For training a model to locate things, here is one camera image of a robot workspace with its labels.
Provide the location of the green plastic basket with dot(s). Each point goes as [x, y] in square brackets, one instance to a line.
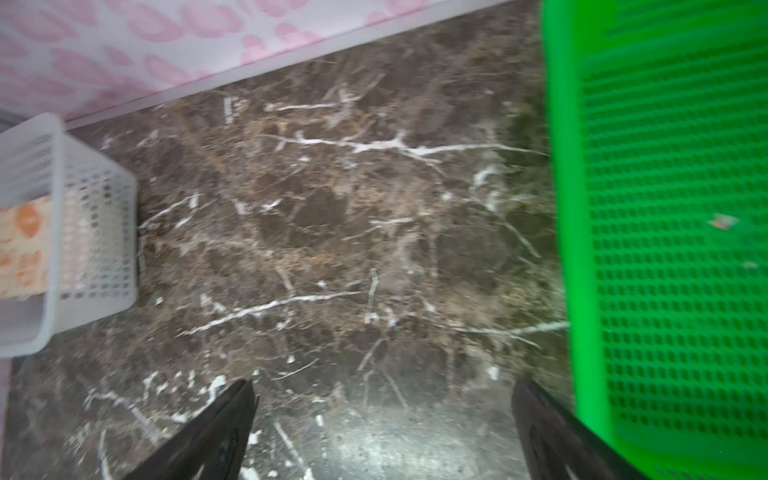
[657, 114]

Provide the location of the orange patterned towel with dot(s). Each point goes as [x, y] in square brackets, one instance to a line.
[25, 233]

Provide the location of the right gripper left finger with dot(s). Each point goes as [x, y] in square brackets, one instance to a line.
[210, 446]

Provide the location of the white perforated plastic basket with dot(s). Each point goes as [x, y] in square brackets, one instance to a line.
[92, 270]

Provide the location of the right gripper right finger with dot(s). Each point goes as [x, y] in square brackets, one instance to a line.
[557, 445]

